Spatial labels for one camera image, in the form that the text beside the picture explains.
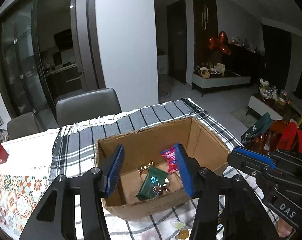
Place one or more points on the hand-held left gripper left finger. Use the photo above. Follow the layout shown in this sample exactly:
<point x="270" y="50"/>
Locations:
<point x="114" y="172"/>

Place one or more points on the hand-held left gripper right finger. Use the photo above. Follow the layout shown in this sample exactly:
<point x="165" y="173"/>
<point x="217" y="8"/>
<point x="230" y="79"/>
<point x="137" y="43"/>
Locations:
<point x="183" y="172"/>

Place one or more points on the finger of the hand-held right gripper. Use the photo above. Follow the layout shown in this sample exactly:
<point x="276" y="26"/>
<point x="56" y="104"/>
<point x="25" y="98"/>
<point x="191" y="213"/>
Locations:
<point x="253" y="156"/>

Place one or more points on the magenta snack packet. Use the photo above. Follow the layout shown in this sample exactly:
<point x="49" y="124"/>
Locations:
<point x="169" y="161"/>

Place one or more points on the small foil candy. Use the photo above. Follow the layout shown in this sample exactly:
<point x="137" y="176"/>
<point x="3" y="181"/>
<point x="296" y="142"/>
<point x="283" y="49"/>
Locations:
<point x="161" y="187"/>

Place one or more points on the gold candy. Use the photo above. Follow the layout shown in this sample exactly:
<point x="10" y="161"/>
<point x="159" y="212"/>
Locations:
<point x="144" y="168"/>

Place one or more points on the green snack packet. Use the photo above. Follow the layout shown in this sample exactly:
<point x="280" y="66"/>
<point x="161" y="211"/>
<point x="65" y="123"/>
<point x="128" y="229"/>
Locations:
<point x="147" y="187"/>

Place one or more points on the brown cardboard box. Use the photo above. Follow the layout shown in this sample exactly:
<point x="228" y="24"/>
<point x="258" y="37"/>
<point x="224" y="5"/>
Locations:
<point x="153" y="207"/>

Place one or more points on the clear candy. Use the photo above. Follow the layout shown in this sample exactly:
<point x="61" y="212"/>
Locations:
<point x="181" y="231"/>

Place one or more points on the green cloth bag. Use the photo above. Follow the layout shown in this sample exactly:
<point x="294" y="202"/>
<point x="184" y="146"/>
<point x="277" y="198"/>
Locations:
<point x="257" y="127"/>

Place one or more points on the pile of snack bags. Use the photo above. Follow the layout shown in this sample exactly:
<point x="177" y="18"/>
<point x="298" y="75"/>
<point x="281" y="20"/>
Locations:
<point x="275" y="130"/>

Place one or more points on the white coffee table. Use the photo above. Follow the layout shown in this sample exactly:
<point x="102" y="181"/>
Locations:
<point x="261" y="105"/>

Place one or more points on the checked white grey tablecloth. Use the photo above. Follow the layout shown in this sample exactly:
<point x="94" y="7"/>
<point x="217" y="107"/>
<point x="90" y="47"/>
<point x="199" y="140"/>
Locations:
<point x="146" y="117"/>

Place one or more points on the flower vase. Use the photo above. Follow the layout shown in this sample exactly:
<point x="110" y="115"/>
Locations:
<point x="265" y="88"/>

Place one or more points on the large grey dining chair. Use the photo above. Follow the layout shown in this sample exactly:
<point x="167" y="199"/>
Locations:
<point x="88" y="105"/>

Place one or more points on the white low cabinet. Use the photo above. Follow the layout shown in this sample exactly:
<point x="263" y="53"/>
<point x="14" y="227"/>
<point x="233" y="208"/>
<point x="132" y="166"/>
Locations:
<point x="221" y="80"/>

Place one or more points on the dark sideboard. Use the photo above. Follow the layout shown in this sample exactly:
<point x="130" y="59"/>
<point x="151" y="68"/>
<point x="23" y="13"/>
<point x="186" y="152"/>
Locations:
<point x="243" y="57"/>

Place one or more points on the patterned floral table runner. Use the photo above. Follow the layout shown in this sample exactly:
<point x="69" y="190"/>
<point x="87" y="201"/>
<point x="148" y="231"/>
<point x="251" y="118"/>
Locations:
<point x="15" y="192"/>

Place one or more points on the small grey dining chair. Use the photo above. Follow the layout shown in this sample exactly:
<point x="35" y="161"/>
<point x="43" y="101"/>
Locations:
<point x="23" y="126"/>

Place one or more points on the red foil balloon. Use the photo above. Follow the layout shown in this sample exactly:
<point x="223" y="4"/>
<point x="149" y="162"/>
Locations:
<point x="219" y="45"/>

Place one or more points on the silver refrigerator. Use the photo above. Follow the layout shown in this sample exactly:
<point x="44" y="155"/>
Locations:
<point x="82" y="42"/>

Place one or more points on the dark framed sliding glass door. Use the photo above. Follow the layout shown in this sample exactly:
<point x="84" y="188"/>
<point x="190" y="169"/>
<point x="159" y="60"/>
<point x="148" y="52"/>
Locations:
<point x="23" y="55"/>

